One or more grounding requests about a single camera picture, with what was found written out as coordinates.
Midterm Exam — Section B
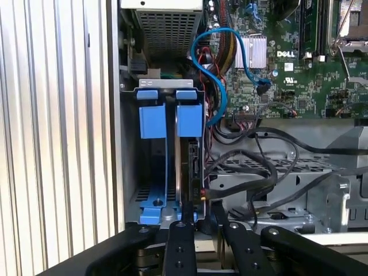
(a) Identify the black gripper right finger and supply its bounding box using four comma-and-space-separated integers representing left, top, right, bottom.
211, 201, 368, 276

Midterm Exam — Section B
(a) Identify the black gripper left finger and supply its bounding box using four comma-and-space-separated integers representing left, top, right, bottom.
37, 201, 198, 276

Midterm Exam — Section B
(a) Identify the black sleeved disk power wire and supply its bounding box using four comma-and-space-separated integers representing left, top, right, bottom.
191, 148, 279, 205

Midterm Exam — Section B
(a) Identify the hard disk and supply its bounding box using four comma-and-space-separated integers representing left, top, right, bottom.
174, 89, 208, 228

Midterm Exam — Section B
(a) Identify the gray metal disk bay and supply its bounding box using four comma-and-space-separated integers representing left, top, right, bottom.
206, 152, 368, 233

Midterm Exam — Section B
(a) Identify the empty blue disk carrier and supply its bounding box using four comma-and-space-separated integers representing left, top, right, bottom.
137, 90, 168, 225

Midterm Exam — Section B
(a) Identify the black PC case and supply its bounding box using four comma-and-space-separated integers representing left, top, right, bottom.
106, 0, 368, 248

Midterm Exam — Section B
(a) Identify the green motherboard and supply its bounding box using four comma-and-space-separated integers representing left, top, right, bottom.
201, 0, 368, 121

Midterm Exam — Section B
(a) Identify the silver finned heat sink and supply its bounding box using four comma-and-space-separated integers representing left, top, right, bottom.
234, 35, 267, 70

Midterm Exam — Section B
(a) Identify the silver power supply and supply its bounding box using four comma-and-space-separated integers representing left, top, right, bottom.
120, 0, 204, 60

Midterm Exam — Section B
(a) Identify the installed RAM stick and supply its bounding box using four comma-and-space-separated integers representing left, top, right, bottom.
298, 0, 329, 60

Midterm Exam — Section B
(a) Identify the CPU socket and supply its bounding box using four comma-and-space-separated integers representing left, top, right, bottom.
333, 0, 368, 87

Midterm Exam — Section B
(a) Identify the black round wire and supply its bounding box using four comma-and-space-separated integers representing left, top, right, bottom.
248, 166, 368, 215
212, 126, 368, 158

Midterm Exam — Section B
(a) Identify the blue disk wire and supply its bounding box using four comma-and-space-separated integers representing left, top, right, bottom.
190, 28, 271, 127

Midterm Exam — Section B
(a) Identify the sleeved power wire bundle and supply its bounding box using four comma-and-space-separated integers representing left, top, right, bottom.
214, 0, 241, 74

